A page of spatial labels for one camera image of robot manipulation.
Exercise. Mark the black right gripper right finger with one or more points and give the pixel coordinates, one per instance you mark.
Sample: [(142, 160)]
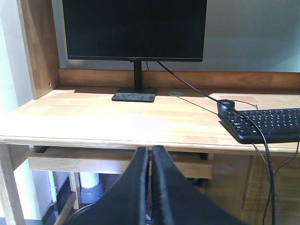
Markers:
[(176, 201)]

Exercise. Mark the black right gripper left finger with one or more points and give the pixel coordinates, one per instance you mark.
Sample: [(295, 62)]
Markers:
[(125, 202)]

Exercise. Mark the wooden desk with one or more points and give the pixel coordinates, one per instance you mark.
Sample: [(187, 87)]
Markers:
[(73, 108)]

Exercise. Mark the black computer mouse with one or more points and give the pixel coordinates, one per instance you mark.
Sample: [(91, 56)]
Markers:
[(225, 105)]

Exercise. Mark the black keyboard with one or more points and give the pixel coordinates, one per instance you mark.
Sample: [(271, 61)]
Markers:
[(255, 126)]

